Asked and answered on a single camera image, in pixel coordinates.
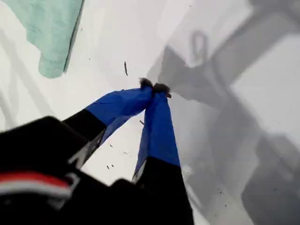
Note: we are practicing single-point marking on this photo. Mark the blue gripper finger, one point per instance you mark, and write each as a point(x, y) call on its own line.
point(159, 131)
point(117, 104)

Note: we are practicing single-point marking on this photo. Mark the pale green T-shirt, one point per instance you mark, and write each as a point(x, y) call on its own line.
point(51, 28)

